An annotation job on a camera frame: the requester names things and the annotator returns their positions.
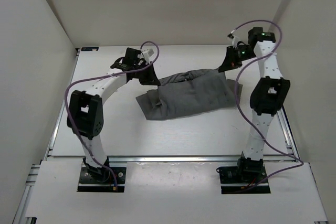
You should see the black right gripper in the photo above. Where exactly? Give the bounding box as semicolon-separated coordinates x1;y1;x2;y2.
218;45;257;72

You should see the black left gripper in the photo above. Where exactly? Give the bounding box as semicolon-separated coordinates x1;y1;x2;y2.
133;61;160;86

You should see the grey pleated skirt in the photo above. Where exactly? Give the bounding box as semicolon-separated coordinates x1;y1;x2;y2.
136;69;236;121

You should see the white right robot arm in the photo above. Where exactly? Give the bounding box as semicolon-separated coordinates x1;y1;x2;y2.
218;27;290;182

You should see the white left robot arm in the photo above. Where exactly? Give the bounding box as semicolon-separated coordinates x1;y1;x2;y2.
65;47;160;182

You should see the left blue corner label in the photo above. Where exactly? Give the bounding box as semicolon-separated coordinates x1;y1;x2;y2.
81;47;99;51

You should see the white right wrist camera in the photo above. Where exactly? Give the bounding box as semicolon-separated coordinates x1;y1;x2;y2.
227;29;240;48

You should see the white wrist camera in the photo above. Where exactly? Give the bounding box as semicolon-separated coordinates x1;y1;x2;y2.
142;48;154;58
227;29;240;48

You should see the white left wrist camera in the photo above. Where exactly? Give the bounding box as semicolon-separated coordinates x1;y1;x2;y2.
142;48;154;58

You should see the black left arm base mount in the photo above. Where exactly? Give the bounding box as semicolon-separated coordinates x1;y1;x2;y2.
77;158;127;193

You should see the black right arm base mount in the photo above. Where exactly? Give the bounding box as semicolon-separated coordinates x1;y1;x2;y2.
216;157;271;195

